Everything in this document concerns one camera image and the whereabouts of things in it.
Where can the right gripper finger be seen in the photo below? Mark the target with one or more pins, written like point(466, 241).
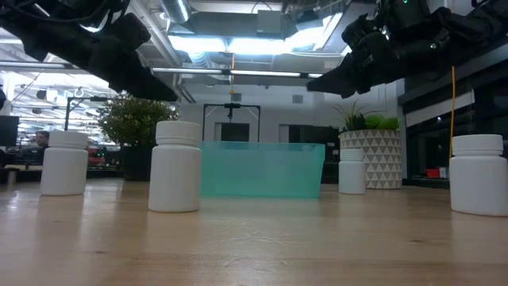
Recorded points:
point(343, 91)
point(345, 73)

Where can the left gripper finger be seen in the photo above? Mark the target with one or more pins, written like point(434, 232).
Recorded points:
point(151, 94)
point(147, 77)

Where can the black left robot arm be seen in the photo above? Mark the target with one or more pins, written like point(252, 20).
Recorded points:
point(47, 32)

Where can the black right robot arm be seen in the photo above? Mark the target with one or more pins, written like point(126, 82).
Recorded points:
point(456, 32)

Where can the teal translucent plastic basket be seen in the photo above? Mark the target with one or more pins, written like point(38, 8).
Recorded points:
point(262, 171)

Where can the bushy green potted plant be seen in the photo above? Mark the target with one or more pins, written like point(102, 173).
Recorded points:
point(135, 119)

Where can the succulent in patterned white pot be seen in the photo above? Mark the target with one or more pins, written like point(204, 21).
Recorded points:
point(373, 159)

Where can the linear ceiling light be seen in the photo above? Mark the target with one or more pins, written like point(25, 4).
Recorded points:
point(258, 73)

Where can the person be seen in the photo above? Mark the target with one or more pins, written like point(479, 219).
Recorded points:
point(41, 139)

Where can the black monitor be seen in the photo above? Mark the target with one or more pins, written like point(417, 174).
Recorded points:
point(8, 131)

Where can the orange box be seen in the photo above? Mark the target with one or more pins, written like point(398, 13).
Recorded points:
point(432, 173)

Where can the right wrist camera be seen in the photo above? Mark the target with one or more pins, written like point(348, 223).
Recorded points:
point(361, 29)

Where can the black gantry frame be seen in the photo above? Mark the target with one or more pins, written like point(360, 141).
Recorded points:
point(85, 98)
point(231, 105)

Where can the silver ventilation duct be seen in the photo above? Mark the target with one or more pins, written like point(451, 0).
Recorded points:
point(176, 10)

